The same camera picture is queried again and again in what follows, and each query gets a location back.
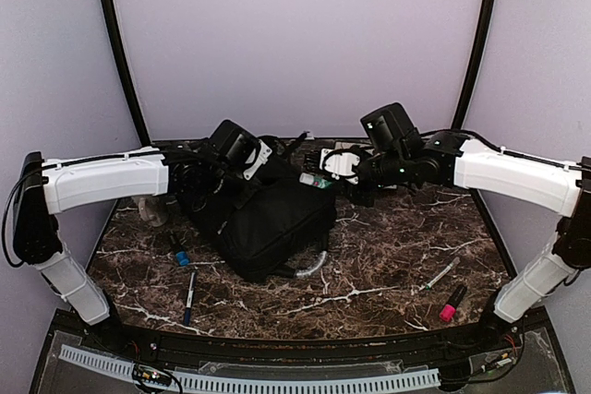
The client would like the thin white green pen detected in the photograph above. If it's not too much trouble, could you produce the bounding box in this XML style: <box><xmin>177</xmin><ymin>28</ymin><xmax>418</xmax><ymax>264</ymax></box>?
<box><xmin>419</xmin><ymin>257</ymin><xmax>461</xmax><ymax>292</ymax></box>

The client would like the black front rail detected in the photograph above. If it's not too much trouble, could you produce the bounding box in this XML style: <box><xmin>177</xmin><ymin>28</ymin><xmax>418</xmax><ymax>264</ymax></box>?
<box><xmin>50</xmin><ymin>308</ymin><xmax>550</xmax><ymax>367</ymax></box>

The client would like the grey slotted cable duct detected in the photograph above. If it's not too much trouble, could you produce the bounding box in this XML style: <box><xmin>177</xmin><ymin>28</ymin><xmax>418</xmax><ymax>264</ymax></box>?
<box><xmin>58</xmin><ymin>345</ymin><xmax>441</xmax><ymax>393</ymax></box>

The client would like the pink black highlighter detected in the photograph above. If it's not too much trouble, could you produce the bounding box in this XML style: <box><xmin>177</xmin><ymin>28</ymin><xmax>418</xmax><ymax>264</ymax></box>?
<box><xmin>439</xmin><ymin>284</ymin><xmax>467</xmax><ymax>323</ymax></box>

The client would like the blue ballpoint pen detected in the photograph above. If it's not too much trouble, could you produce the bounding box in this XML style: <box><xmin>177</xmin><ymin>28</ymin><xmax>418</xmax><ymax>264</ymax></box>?
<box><xmin>183</xmin><ymin>271</ymin><xmax>197</xmax><ymax>327</ymax></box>

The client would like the blue capped marker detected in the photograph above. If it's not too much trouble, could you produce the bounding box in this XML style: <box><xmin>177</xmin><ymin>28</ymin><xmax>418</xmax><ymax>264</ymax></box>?
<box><xmin>168</xmin><ymin>232</ymin><xmax>190</xmax><ymax>267</ymax></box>

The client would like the black frame post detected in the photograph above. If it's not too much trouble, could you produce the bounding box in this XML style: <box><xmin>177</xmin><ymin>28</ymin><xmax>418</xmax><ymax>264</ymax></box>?
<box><xmin>452</xmin><ymin>0</ymin><xmax>495</xmax><ymax>129</ymax></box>
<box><xmin>100</xmin><ymin>0</ymin><xmax>151</xmax><ymax>146</ymax></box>

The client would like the black student bag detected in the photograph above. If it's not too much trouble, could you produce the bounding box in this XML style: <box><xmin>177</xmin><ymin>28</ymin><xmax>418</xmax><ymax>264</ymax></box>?
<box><xmin>178</xmin><ymin>134</ymin><xmax>337</xmax><ymax>282</ymax></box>

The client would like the right black frame post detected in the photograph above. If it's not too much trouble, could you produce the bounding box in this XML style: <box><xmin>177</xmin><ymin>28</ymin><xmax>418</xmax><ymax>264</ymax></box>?
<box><xmin>452</xmin><ymin>0</ymin><xmax>495</xmax><ymax>129</ymax></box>

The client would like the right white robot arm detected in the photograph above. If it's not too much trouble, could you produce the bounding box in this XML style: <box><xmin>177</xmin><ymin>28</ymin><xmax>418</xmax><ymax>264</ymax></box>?
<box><xmin>319</xmin><ymin>102</ymin><xmax>590</xmax><ymax>352</ymax></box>

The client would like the floral square plate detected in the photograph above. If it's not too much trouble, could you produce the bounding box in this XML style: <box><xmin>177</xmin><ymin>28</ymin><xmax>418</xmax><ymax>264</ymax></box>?
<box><xmin>334</xmin><ymin>141</ymin><xmax>357</xmax><ymax>149</ymax></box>

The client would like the beige ceramic mug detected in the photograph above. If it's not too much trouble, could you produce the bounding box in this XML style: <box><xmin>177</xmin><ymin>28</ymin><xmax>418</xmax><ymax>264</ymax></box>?
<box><xmin>133</xmin><ymin>196</ymin><xmax>169</xmax><ymax>227</ymax></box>

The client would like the clear tape roll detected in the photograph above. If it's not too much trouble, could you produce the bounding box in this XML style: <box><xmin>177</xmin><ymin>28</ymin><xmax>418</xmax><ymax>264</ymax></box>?
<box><xmin>294</xmin><ymin>251</ymin><xmax>328</xmax><ymax>280</ymax></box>

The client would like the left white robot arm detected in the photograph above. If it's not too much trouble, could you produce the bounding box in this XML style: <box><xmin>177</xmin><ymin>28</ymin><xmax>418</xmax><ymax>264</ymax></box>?
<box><xmin>1</xmin><ymin>120</ymin><xmax>272</xmax><ymax>353</ymax></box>

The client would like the left black frame post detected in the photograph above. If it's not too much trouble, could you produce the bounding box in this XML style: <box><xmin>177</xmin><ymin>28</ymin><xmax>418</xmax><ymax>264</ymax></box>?
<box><xmin>100</xmin><ymin>0</ymin><xmax>151</xmax><ymax>146</ymax></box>

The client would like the green white glue stick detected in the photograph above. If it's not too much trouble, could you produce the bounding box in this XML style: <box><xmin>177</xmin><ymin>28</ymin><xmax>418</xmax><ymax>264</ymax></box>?
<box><xmin>299</xmin><ymin>173</ymin><xmax>333</xmax><ymax>190</ymax></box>

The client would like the small circuit board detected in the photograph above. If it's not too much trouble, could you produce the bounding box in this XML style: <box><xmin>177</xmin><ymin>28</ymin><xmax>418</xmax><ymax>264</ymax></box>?
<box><xmin>132</xmin><ymin>364</ymin><xmax>172</xmax><ymax>387</ymax></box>

